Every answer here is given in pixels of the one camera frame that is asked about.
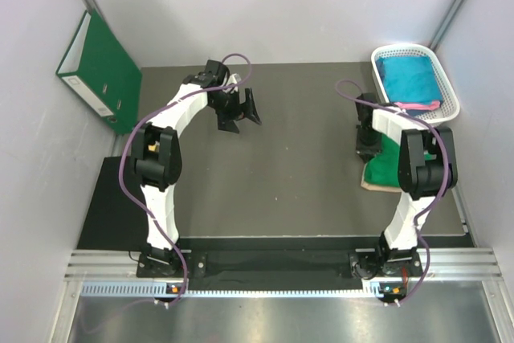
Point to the green t shirt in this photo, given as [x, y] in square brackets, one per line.
[383, 169]

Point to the beige folded t shirt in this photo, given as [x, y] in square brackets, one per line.
[378, 188]

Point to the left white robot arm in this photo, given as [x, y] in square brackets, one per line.
[155, 156]

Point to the blue folded t shirt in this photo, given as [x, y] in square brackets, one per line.
[409, 79]

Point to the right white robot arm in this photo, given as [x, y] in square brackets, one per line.
[426, 170]

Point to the aluminium frame rail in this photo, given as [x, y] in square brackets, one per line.
[445, 264]

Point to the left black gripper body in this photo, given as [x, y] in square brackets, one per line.
[227, 107]

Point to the green ring binder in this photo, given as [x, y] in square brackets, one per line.
[101, 72]

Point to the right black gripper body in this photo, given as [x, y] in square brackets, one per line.
[369, 142]

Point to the pink folded t shirt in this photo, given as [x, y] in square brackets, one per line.
[433, 105]

